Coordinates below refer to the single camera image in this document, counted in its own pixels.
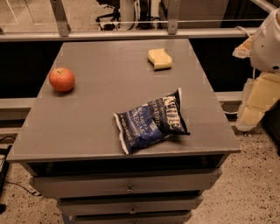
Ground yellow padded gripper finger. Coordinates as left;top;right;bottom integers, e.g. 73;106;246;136
232;37;252;59
235;72;280;131

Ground blue chip bag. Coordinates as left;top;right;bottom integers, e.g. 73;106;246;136
114;88;190;154

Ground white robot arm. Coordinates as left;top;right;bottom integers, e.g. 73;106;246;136
233;9;280;131

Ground metal railing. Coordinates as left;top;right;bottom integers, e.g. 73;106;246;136
0;0;280;42

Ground yellow sponge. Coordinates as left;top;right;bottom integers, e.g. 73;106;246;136
148;48;172;70

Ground black office chair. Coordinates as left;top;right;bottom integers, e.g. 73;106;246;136
95;0;121;31

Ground middle grey drawer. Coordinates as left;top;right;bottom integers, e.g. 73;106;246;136
57;194;203;216

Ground grey drawer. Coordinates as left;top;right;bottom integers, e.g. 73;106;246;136
73;211;192;224
30;169;222;199
57;194;203;216

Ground bottom grey drawer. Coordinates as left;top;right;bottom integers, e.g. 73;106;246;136
73;211;192;224

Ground red apple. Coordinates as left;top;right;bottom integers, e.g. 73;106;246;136
49;67;75;93

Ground top grey drawer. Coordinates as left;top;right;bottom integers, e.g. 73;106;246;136
30;169;222;199

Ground grey drawer cabinet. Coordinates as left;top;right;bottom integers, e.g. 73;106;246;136
8;39;240;224

